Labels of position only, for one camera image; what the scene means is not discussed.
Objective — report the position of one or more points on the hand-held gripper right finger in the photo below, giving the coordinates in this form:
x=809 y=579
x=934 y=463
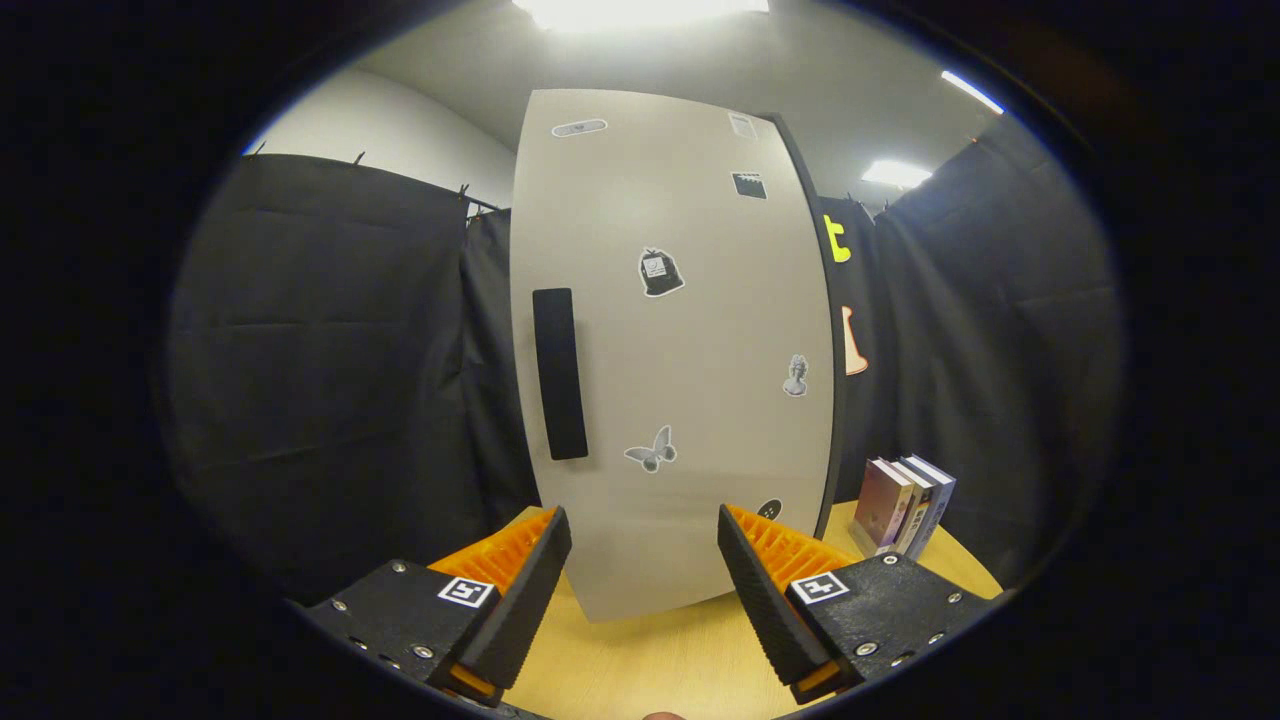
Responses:
x=765 y=600

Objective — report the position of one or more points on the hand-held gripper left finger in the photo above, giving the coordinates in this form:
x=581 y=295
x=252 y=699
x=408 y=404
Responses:
x=525 y=600

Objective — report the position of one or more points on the pink cover book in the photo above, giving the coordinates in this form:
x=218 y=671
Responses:
x=880 y=505

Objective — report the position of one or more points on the white spine book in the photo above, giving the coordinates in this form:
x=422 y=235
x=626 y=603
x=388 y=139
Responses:
x=918 y=510

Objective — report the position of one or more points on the grey cabinet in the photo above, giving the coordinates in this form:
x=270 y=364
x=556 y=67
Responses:
x=839 y=340

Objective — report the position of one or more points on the black backdrop cloth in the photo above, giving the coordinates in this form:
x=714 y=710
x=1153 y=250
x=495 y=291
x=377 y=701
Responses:
x=320 y=380

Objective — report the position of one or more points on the small ceiling light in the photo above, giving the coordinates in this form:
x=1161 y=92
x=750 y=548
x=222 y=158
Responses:
x=897 y=174

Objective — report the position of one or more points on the large ceiling light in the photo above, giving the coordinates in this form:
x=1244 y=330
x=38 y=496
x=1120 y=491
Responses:
x=640 y=12

